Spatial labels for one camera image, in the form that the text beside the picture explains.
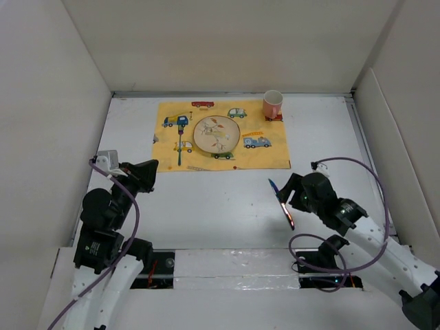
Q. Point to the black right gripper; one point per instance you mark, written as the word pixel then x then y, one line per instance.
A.
pixel 294 183

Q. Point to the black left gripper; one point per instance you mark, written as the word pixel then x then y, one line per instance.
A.
pixel 143 172

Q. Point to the iridescent metal knife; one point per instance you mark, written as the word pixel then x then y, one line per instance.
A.
pixel 287 214

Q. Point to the pink cup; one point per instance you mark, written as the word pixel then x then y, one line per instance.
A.
pixel 272 103

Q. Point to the iridescent metal fork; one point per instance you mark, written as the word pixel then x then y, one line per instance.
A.
pixel 179 145

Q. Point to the beige bird pattern plate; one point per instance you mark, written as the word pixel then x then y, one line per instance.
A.
pixel 216 134

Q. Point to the yellow vehicle print cloth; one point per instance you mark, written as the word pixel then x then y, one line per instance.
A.
pixel 263 142

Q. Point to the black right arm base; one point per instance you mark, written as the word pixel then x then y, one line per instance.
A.
pixel 322 268

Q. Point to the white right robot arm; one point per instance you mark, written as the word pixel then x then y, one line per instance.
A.
pixel 359 245

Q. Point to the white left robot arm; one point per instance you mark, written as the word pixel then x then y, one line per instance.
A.
pixel 108 255

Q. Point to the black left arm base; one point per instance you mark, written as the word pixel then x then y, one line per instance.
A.
pixel 159 274

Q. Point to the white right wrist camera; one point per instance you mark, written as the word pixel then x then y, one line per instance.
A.
pixel 319 167

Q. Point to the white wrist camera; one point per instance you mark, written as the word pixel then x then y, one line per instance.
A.
pixel 105 161
pixel 319 167

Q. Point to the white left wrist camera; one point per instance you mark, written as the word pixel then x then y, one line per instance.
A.
pixel 105 161

